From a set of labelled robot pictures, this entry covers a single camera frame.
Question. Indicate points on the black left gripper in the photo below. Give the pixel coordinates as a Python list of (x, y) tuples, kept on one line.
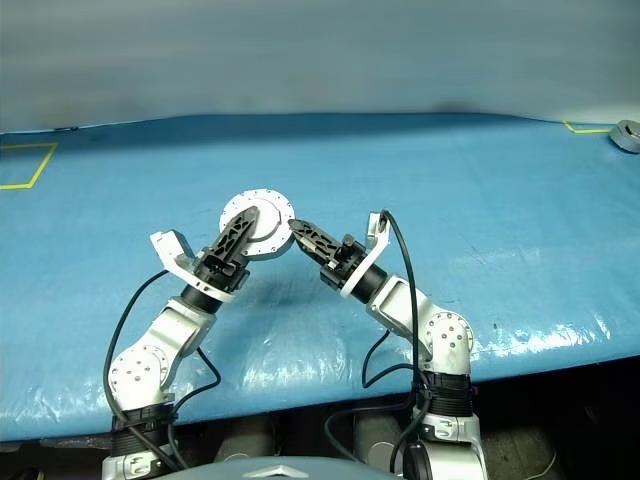
[(220, 272)]

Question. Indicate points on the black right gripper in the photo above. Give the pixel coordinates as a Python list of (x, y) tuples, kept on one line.
[(340, 272)]

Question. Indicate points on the round finned motor lid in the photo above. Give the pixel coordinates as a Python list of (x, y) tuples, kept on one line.
[(272, 210)]

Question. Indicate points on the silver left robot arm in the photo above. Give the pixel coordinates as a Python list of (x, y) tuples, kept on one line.
[(175, 325)]

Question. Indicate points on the blue plastic table cover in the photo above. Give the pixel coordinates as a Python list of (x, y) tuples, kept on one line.
[(500, 200)]

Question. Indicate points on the grey rounded shape under table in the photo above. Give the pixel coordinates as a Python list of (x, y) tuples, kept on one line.
[(520, 455), (245, 440), (375, 440)]

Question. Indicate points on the grey robot torso with emblem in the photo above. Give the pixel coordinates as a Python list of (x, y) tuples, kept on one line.
[(225, 474)]

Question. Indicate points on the grey metal cylinder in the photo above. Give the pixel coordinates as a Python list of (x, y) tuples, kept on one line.
[(627, 137)]

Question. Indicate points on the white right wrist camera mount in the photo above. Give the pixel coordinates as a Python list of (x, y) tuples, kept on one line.
[(374, 230)]

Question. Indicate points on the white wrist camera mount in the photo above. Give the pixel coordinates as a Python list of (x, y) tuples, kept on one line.
[(374, 230), (167, 245)]

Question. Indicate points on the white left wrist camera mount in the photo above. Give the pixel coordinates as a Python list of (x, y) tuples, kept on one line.
[(167, 245)]

